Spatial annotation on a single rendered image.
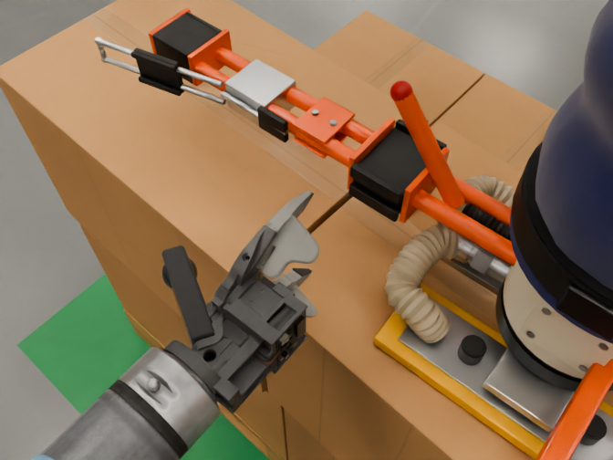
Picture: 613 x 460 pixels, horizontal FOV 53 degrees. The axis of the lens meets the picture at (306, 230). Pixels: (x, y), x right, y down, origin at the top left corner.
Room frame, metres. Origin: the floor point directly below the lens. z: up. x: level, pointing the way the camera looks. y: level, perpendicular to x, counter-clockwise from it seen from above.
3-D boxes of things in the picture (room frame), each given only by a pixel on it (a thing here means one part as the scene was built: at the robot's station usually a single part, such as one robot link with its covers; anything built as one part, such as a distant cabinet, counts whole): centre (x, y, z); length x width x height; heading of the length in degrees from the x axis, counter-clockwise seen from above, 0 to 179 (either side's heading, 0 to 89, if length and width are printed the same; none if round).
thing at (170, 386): (0.20, 0.12, 1.08); 0.09 x 0.05 x 0.10; 51
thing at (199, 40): (0.69, 0.16, 1.07); 0.08 x 0.07 x 0.05; 51
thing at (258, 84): (0.60, 0.06, 1.06); 0.07 x 0.07 x 0.04; 51
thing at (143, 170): (0.73, 0.16, 0.74); 0.60 x 0.40 x 0.40; 47
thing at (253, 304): (0.25, 0.07, 1.08); 0.12 x 0.09 x 0.08; 141
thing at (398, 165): (0.47, -0.11, 1.07); 0.10 x 0.08 x 0.06; 141
